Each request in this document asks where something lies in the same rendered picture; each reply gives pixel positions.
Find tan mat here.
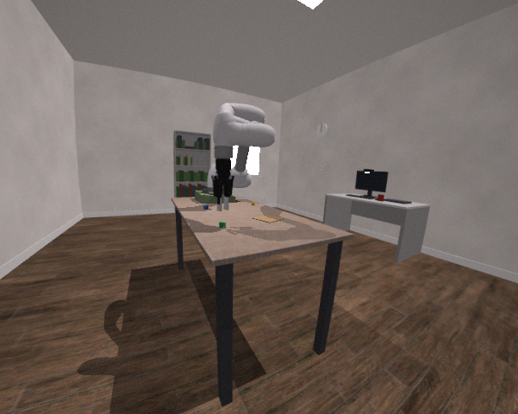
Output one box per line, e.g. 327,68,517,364
252,215,284,223

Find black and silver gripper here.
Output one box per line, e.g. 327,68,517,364
211,159,234,211

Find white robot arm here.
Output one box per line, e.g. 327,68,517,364
202,103,276,195

